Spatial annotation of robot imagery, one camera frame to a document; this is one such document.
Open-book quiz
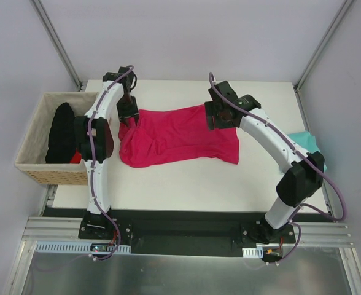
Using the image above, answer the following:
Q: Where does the aluminium post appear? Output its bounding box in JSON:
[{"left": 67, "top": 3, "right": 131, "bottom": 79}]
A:
[
  {"left": 294, "top": 0, "right": 356, "bottom": 93},
  {"left": 29, "top": 0, "right": 83, "bottom": 91}
]

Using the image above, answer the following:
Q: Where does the pink t shirt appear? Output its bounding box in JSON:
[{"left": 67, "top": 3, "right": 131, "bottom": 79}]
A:
[{"left": 118, "top": 105, "right": 240, "bottom": 168}]

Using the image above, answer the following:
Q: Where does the white cable duct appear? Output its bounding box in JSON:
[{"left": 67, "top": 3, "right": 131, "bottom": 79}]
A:
[
  {"left": 36, "top": 242, "right": 116, "bottom": 255},
  {"left": 242, "top": 246, "right": 263, "bottom": 259}
]

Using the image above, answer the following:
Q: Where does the right white cable duct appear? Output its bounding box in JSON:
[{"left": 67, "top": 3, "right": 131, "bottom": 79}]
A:
[{"left": 242, "top": 246, "right": 263, "bottom": 259}]

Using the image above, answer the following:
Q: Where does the black t shirt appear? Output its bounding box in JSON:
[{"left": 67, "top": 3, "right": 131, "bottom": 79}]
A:
[{"left": 45, "top": 103, "right": 77, "bottom": 164}]

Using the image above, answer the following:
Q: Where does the left white cable duct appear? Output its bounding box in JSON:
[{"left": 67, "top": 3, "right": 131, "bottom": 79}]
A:
[{"left": 36, "top": 242, "right": 116, "bottom": 255}]

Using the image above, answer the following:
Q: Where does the wicker laundry basket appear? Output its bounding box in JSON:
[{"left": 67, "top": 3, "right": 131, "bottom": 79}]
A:
[{"left": 15, "top": 92, "right": 98, "bottom": 185}]

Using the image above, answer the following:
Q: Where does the aluminium rail frame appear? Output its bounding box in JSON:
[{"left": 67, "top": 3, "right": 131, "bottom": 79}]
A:
[{"left": 5, "top": 185, "right": 361, "bottom": 294}]

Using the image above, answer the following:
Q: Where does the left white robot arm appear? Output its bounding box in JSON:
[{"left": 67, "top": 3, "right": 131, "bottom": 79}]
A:
[{"left": 74, "top": 65, "right": 139, "bottom": 216}]

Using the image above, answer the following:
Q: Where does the red t shirt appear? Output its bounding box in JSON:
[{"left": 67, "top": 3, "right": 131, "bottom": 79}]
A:
[{"left": 69, "top": 151, "right": 82, "bottom": 164}]

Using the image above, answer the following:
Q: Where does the folded teal t shirt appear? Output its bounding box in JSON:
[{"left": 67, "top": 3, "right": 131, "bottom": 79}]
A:
[{"left": 279, "top": 131, "right": 321, "bottom": 173}]

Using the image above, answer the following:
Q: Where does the right rear aluminium post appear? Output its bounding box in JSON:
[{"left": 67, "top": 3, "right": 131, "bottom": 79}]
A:
[{"left": 294, "top": 0, "right": 356, "bottom": 93}]

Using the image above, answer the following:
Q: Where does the left rear aluminium post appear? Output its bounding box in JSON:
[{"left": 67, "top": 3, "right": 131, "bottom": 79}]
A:
[{"left": 29, "top": 0, "right": 83, "bottom": 91}]

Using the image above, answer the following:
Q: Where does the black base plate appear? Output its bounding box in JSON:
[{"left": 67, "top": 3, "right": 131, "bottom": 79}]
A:
[{"left": 77, "top": 208, "right": 301, "bottom": 255}]

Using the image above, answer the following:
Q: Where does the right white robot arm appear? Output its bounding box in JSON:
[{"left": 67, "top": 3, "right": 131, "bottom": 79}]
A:
[{"left": 204, "top": 81, "right": 325, "bottom": 243}]

